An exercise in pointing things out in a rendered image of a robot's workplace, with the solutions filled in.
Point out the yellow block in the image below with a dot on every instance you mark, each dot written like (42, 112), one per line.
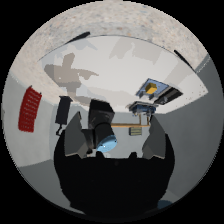
(150, 88)

